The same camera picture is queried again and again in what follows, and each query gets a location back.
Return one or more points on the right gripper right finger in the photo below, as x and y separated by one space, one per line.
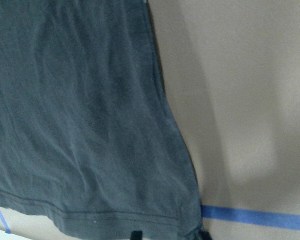
204 235

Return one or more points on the black t-shirt with logo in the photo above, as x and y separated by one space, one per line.
87 137

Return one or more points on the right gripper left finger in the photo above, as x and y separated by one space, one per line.
136 235

